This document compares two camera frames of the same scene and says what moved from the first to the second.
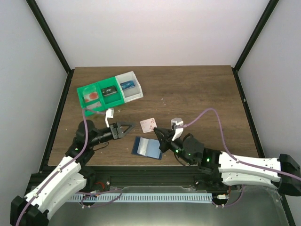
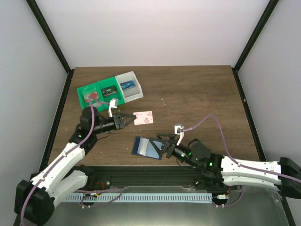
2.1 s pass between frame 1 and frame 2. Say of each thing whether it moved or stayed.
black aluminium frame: stayed
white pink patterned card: moved
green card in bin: stayed
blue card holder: stayed
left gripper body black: moved
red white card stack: stayed
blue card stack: stayed
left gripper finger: moved
